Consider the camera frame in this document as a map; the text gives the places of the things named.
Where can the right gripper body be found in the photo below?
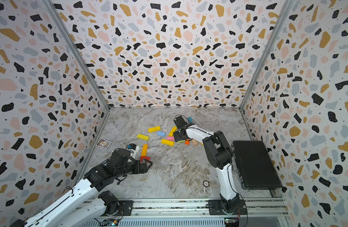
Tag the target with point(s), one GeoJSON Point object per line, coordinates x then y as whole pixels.
{"type": "Point", "coordinates": [177, 136]}

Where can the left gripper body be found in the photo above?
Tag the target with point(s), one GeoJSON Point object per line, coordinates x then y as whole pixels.
{"type": "Point", "coordinates": [134, 168]}

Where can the red block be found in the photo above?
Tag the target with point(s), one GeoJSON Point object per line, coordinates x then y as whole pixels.
{"type": "Point", "coordinates": [144, 158]}

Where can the orange-yellow long block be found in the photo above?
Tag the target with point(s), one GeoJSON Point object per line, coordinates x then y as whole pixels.
{"type": "Point", "coordinates": [144, 150]}

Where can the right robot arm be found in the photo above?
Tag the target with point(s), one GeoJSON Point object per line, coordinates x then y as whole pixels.
{"type": "Point", "coordinates": [219, 154]}

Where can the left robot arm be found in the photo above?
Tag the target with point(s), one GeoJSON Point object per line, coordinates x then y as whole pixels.
{"type": "Point", "coordinates": [88, 199]}

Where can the yellow upright long block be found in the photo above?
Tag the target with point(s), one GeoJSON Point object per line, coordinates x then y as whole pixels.
{"type": "Point", "coordinates": [172, 131]}

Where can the natural wood long block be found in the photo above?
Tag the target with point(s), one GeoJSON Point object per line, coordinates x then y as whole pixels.
{"type": "Point", "coordinates": [194, 142]}

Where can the light blue block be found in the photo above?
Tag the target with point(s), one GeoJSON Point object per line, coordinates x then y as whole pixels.
{"type": "Point", "coordinates": [161, 133]}

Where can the small printed card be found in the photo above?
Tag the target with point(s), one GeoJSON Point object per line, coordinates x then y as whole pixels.
{"type": "Point", "coordinates": [103, 143]}

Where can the round table grommet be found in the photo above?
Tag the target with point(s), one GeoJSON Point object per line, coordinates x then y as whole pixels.
{"type": "Point", "coordinates": [206, 183]}

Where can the black carrying case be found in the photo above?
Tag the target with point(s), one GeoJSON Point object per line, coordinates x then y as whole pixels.
{"type": "Point", "coordinates": [254, 165]}

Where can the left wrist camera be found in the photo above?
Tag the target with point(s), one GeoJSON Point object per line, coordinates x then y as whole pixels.
{"type": "Point", "coordinates": [133, 149]}

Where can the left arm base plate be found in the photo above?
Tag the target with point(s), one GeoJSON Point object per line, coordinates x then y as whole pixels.
{"type": "Point", "coordinates": [119, 208]}

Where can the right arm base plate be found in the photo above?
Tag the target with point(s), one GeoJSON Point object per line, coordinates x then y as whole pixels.
{"type": "Point", "coordinates": [218, 207]}

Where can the aluminium front rail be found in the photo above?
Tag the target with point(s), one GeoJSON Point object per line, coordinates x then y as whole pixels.
{"type": "Point", "coordinates": [262, 212]}

